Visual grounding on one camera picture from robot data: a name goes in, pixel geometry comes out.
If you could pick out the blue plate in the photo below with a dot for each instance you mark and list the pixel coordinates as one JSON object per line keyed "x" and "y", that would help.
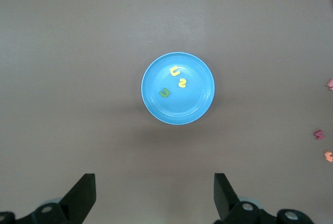
{"x": 192, "y": 104}

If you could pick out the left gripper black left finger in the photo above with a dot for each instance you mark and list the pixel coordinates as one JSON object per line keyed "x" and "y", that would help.
{"x": 78, "y": 200}

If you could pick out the green letter u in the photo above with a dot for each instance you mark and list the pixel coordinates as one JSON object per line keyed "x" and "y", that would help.
{"x": 164, "y": 94}

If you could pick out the yellow letter s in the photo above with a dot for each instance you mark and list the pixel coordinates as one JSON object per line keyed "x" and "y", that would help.
{"x": 182, "y": 83}

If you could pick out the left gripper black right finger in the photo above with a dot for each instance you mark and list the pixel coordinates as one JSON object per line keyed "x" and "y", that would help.
{"x": 226, "y": 203}

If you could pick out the dark red letter s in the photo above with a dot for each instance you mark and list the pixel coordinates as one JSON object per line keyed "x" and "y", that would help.
{"x": 319, "y": 134}

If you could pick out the orange number 3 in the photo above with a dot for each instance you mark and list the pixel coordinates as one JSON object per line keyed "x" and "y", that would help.
{"x": 329, "y": 156}

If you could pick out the pink letter W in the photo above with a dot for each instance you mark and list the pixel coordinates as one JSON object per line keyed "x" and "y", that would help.
{"x": 330, "y": 83}

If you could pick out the brown table cover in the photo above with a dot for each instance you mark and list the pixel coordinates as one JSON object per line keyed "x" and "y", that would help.
{"x": 78, "y": 52}

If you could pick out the yellow letter u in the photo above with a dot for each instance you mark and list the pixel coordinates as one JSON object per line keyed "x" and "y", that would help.
{"x": 173, "y": 72}

